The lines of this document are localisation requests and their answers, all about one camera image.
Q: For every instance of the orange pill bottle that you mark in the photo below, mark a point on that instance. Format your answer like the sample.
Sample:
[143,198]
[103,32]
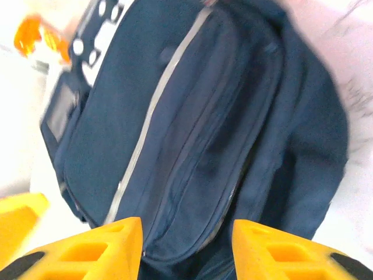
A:
[32,35]

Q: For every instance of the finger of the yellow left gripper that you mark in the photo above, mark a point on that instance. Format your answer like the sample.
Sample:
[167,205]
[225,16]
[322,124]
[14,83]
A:
[17,221]

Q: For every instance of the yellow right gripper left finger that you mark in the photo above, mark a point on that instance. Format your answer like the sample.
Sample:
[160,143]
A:
[125,233]

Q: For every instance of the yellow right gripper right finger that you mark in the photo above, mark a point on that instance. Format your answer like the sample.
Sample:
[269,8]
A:
[250,242]

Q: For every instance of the navy blue student backpack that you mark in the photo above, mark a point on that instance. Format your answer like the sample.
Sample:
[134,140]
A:
[204,116]

